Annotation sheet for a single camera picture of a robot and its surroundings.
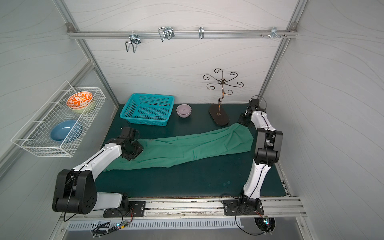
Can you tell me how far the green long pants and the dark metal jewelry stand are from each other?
10 cm

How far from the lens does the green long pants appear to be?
0.90 meters

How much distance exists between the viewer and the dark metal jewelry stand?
2.88 ft
